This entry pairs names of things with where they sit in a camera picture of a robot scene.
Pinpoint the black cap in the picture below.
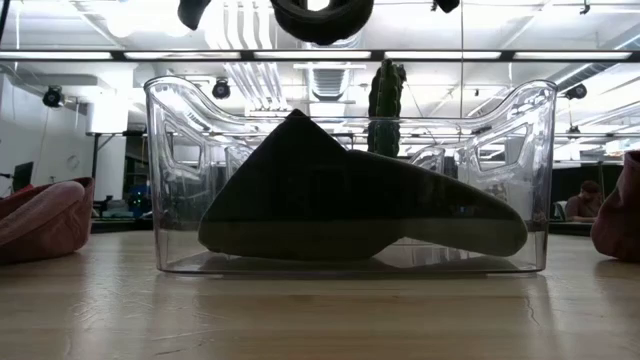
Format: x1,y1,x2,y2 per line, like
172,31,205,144
269,0,376,47

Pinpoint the dark olive cloth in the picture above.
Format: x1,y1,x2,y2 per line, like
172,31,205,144
197,108,530,262

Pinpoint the green cactus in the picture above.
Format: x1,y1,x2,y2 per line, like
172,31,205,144
366,58,408,159

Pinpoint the clear plastic bin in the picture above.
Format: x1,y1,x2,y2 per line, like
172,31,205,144
143,75,559,275
222,143,449,177

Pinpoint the black computer monitor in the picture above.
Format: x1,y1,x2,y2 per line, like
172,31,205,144
11,160,35,194

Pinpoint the person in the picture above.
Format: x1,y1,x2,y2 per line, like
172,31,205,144
563,179,605,224

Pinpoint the black ceiling camera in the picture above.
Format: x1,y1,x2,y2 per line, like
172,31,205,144
211,77,233,101
41,85,66,109
564,82,589,102

